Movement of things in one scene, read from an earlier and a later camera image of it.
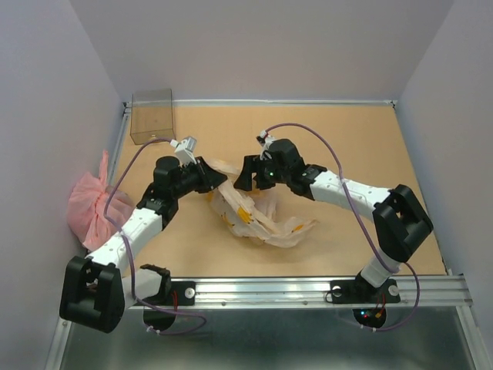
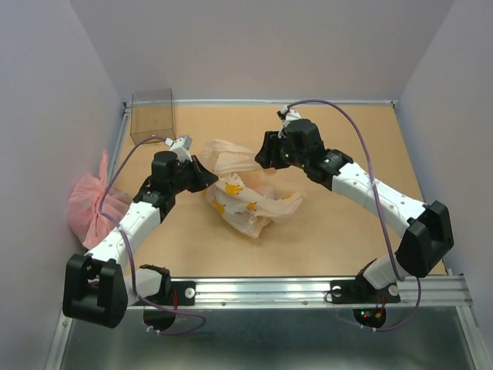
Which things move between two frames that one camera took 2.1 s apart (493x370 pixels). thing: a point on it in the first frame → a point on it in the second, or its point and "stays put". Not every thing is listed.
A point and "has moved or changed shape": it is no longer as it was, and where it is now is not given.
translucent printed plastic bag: x=253 y=213 has moved or changed shape
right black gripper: x=252 y=164 → x=267 y=153
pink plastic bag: x=85 y=206 stays put
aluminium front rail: x=310 y=293 stays put
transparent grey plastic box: x=152 y=116 stays put
